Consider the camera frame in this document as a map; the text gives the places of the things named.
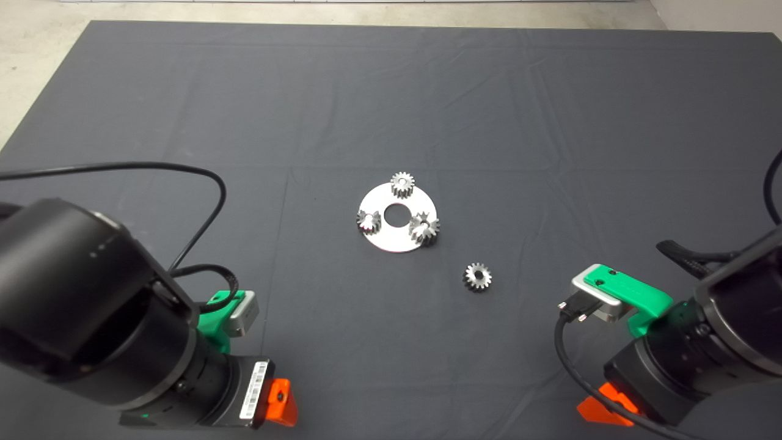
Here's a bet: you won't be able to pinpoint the grey left camera box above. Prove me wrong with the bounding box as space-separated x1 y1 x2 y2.
221 291 260 338

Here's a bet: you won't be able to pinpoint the grey camera box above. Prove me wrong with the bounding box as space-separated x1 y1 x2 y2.
221 291 260 338
571 272 633 323

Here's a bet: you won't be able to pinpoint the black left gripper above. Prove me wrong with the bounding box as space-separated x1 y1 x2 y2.
119 356 299 430

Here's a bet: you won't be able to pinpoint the grey right camera box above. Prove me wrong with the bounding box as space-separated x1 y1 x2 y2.
571 272 633 323

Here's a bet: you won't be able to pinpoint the green left camera mount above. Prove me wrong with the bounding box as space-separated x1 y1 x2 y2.
197 291 246 355

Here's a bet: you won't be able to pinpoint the green right camera mount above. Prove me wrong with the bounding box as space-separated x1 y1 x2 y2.
583 264 674 338

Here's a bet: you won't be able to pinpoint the black left camera cable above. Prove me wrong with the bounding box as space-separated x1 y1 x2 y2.
0 161 241 314

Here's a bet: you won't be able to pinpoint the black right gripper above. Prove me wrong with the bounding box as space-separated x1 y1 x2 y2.
577 318 709 427

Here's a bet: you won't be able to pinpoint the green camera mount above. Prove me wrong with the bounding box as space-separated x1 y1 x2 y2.
583 264 674 338
197 291 246 355

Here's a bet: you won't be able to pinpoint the black right camera cable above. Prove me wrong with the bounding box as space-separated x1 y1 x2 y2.
554 150 782 440

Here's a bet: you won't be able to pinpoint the round metal plate with hole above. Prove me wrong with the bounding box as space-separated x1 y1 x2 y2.
357 182 438 253

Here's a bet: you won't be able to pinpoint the dark grey table cloth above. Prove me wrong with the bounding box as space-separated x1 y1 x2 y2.
0 20 782 440

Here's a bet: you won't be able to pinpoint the black camera cable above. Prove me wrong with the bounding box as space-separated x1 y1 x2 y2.
554 150 782 440
0 161 241 314

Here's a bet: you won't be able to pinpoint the larger steel gear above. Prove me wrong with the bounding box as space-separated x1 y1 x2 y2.
408 211 441 248

